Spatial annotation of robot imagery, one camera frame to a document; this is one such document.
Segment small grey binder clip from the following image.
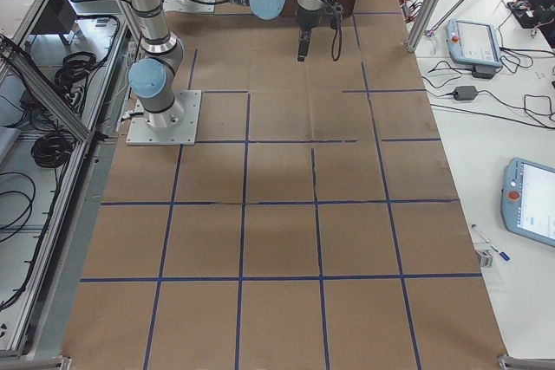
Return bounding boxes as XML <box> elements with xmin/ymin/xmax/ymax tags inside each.
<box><xmin>475</xmin><ymin>250</ymin><xmax>493</xmax><ymax>268</ymax></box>

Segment far blue teach pendant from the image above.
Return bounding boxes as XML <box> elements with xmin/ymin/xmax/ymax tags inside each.
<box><xmin>446</xmin><ymin>19</ymin><xmax>502</xmax><ymax>68</ymax></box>

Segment coiled black cable bundle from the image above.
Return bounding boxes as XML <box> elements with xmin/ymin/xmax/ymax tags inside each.
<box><xmin>30</xmin><ymin>129</ymin><xmax>75</xmax><ymax>170</ymax></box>

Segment blue teach pendant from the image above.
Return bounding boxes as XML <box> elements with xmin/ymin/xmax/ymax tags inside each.
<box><xmin>446</xmin><ymin>19</ymin><xmax>502</xmax><ymax>68</ymax></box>
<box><xmin>501</xmin><ymin>158</ymin><xmax>555</xmax><ymax>247</ymax></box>

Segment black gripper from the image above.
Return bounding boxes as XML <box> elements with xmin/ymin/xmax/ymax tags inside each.
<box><xmin>296</xmin><ymin>0</ymin><xmax>343</xmax><ymax>62</ymax></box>

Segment blue white pen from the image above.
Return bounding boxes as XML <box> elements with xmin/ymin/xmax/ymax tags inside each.
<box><xmin>471</xmin><ymin>224</ymin><xmax>511</xmax><ymax>262</ymax></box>

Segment near blue teach pendant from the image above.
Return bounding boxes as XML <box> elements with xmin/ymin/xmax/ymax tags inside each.
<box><xmin>501</xmin><ymin>158</ymin><xmax>555</xmax><ymax>247</ymax></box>

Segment black power adapter brick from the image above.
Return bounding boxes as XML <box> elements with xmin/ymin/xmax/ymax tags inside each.
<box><xmin>453</xmin><ymin>86</ymin><xmax>479</xmax><ymax>101</ymax></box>

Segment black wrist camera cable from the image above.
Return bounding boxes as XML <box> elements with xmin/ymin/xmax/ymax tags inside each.
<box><xmin>327</xmin><ymin>0</ymin><xmax>344</xmax><ymax>62</ymax></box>

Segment arm square base plate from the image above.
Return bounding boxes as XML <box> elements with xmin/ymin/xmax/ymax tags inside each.
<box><xmin>126</xmin><ymin>90</ymin><xmax>202</xmax><ymax>146</ymax></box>

